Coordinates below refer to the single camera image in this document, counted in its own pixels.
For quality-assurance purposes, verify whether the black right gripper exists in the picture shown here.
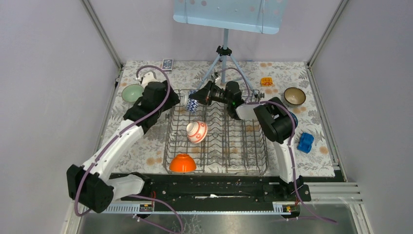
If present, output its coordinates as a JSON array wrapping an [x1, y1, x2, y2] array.
[[188, 81, 231, 106]]

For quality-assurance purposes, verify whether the blue white zigzag bowl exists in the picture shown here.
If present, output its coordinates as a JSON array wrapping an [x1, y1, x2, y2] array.
[[180, 90, 199, 114]]

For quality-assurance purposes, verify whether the light green bowl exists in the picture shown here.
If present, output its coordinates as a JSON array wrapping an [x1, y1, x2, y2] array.
[[121, 84, 144, 103]]

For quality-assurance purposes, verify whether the dark brown patterned bowl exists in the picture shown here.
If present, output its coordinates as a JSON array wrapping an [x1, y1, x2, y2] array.
[[283, 87, 306, 106]]

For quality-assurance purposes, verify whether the white blue floral bowl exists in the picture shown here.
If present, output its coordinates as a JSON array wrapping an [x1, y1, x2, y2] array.
[[290, 112, 298, 128]]

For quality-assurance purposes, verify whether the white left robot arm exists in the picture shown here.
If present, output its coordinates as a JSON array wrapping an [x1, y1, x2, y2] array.
[[66, 80, 180, 216]]

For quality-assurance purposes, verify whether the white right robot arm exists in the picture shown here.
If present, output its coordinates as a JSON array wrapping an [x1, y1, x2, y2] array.
[[189, 81, 302, 201]]

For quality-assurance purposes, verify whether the playing card box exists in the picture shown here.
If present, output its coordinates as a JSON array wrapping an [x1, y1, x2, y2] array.
[[161, 58, 174, 71]]

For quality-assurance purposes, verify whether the white red patterned bowl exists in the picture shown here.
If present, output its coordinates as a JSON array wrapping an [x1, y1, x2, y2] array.
[[186, 121, 208, 144]]

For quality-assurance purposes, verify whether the light blue tripod stand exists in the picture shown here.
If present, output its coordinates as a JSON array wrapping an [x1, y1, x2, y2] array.
[[197, 28, 258, 97]]

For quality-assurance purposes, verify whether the small yellow orange toy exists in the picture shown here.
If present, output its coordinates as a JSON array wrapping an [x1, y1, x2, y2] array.
[[260, 77, 273, 87]]

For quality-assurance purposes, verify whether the orange bowl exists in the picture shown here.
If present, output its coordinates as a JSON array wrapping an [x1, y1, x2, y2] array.
[[169, 154, 197, 173]]

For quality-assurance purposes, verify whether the light blue board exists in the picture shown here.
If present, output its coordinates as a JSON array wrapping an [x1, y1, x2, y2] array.
[[173, 0, 288, 35]]

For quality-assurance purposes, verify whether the blue plastic toy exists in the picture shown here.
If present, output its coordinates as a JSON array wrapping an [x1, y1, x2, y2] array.
[[297, 133, 314, 154]]

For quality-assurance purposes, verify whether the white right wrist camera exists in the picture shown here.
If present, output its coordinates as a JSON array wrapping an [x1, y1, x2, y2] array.
[[211, 72, 221, 84]]

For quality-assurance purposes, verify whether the grey wire dish rack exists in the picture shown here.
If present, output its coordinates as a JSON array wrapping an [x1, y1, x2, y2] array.
[[163, 102, 269, 176]]

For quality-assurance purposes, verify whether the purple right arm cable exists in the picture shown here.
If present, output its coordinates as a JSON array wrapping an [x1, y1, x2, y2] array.
[[211, 67, 338, 224]]

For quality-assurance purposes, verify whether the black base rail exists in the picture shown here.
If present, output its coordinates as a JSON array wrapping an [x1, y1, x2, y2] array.
[[110, 173, 312, 212]]

